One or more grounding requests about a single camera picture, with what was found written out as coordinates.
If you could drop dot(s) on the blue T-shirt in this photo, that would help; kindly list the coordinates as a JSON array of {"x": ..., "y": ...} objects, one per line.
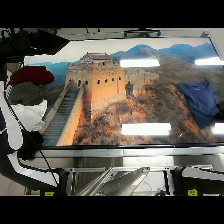
[{"x": 200, "y": 101}]

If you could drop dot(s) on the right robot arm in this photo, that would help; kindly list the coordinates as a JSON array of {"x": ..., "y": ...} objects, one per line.
[{"x": 200, "y": 183}]

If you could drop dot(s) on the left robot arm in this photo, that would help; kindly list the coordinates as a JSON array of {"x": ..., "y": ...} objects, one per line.
[{"x": 13, "y": 133}]

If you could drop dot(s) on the white garment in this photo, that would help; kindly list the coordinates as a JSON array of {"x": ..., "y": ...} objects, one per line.
[{"x": 31, "y": 115}]

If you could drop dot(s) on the grey garment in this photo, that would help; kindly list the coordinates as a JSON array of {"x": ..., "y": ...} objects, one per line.
[{"x": 28, "y": 93}]

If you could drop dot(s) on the red garment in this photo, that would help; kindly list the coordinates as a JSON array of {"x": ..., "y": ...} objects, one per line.
[{"x": 31, "y": 75}]

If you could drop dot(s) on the silver frame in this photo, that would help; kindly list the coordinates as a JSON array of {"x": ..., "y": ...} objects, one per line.
[{"x": 126, "y": 173}]

